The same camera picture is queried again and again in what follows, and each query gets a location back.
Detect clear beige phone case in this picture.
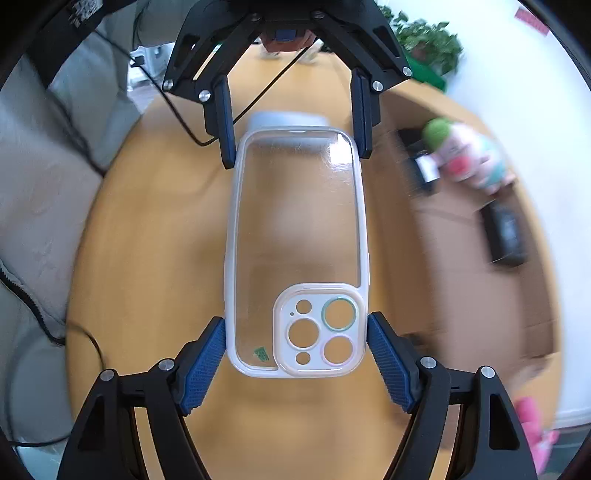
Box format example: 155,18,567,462
223,126,370,379

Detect pink bear plush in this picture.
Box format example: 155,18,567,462
514,397,559,475

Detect green potted plant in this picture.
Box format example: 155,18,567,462
379,4,464,75

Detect black device in box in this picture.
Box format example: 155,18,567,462
397,128,441,196

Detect pig plush green hair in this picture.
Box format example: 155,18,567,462
422,118,516,195

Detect grey jacket person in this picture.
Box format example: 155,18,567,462
0,0,187,480

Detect shallow cardboard box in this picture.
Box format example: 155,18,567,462
363,81,561,424

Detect black product box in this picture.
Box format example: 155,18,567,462
479,200,527,268

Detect black cable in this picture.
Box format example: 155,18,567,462
128,41,316,149

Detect red wall notice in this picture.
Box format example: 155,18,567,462
515,7,550,36

